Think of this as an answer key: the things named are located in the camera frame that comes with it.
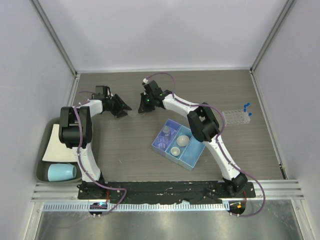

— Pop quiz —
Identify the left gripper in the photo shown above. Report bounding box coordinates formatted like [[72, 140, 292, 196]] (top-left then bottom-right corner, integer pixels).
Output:
[[106, 95, 131, 119]]

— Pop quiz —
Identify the small glass beaker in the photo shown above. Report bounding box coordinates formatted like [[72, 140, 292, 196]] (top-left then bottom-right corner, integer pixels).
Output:
[[154, 136, 169, 151]]

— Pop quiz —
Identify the blue compartment organizer tray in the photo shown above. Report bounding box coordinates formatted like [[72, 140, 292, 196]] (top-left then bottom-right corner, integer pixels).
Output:
[[152, 119, 205, 171]]

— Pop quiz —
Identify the white evaporating dish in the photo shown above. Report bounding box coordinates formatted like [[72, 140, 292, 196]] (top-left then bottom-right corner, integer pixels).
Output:
[[176, 135, 190, 147]]

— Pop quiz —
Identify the white ceramic crucible cup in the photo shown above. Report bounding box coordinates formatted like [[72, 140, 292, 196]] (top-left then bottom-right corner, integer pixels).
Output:
[[170, 146, 181, 157]]

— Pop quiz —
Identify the clear test tube rack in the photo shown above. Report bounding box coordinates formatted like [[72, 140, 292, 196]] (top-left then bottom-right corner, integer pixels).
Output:
[[222, 109, 251, 126]]

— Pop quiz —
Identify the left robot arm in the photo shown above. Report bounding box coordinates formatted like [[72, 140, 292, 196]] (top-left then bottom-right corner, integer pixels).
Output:
[[58, 85, 132, 200]]

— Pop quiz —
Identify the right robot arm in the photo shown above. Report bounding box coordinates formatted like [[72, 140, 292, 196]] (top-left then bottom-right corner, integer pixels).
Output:
[[139, 79, 248, 198]]

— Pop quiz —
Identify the white paper sheet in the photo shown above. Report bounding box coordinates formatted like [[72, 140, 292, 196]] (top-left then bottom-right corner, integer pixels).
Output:
[[42, 123, 77, 163]]

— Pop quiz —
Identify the dark green tray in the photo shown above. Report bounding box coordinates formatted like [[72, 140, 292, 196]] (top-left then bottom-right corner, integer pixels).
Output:
[[34, 117, 82, 185]]

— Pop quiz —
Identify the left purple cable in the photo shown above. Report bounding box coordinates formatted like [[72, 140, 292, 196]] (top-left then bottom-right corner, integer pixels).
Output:
[[73, 90, 128, 216]]

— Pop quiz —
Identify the purple cable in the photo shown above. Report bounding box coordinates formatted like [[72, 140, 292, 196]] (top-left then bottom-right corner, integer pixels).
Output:
[[144, 72, 266, 219], [73, 90, 128, 216]]

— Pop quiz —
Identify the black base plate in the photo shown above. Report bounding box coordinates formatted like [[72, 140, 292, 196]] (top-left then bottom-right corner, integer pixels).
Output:
[[77, 180, 256, 205]]

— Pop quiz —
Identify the white slotted cable duct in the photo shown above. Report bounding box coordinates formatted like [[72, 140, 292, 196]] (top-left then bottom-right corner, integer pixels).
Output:
[[42, 201, 230, 212]]

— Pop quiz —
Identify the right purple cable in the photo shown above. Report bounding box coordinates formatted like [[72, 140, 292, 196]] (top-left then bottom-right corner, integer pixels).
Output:
[[144, 72, 266, 219]]

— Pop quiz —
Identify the aluminium rail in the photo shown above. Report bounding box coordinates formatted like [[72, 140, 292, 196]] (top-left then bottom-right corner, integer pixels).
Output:
[[31, 179, 305, 202]]

